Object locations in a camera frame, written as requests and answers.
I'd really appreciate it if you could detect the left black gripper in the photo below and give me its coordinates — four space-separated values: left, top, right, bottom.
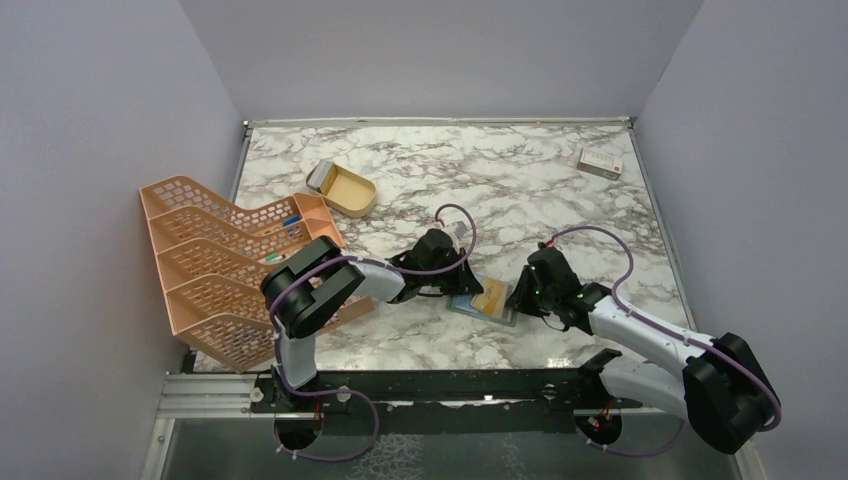
421 248 483 296

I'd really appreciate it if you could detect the green card holder wallet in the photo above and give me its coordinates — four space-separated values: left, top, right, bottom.
446 274 517 327

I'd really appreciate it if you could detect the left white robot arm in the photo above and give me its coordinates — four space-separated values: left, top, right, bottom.
260 228 484 411

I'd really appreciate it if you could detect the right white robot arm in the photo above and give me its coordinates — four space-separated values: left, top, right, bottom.
506 246 780 454

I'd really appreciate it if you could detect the tan oval card tray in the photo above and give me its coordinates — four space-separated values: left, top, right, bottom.
307 163 377 218

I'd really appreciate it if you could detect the silver card stack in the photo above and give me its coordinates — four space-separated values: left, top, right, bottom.
306 160 337 195

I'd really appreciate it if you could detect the white red small box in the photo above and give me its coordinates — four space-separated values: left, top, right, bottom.
576 148 623 180

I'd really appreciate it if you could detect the peach plastic file organizer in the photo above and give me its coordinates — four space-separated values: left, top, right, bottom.
139 175 345 372

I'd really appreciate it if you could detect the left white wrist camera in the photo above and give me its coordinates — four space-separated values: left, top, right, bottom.
443 221 470 242

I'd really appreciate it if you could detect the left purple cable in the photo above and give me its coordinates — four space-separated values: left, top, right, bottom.
268 203 478 463

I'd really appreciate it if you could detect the purple cable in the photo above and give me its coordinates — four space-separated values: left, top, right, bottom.
268 203 478 463
544 225 783 458

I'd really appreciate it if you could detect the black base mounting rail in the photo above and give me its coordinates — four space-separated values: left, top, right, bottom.
249 368 637 436

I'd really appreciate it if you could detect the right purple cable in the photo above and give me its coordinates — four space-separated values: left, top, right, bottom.
544 225 783 458

